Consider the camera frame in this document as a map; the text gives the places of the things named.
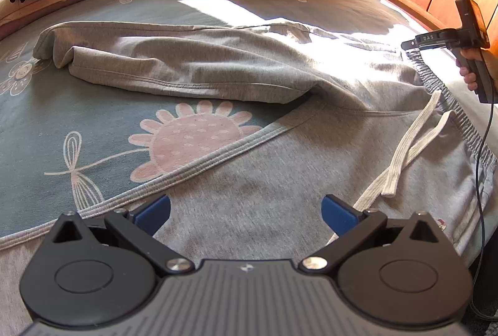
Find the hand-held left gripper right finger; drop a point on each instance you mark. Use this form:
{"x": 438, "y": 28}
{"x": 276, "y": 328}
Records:
{"x": 338, "y": 215}

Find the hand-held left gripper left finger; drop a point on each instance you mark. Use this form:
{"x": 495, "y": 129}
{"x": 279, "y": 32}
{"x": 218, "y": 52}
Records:
{"x": 153, "y": 213}

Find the person's right hand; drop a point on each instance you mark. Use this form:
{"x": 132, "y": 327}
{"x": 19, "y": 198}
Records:
{"x": 470, "y": 78}

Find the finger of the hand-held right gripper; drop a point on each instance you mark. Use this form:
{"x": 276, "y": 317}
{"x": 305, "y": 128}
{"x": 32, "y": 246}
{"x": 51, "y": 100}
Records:
{"x": 408, "y": 45}

